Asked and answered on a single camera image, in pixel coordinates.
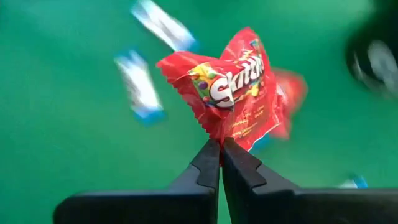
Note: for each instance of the red Skittles candy pack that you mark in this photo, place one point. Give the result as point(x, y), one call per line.
point(217, 87)
point(295, 93)

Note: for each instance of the green table mat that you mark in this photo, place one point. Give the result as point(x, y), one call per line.
point(62, 140)

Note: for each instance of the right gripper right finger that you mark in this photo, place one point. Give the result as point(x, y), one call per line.
point(248, 196)

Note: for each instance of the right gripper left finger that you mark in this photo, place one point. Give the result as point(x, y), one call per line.
point(196, 199)

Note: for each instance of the black halloween bucket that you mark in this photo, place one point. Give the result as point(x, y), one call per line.
point(376, 56)

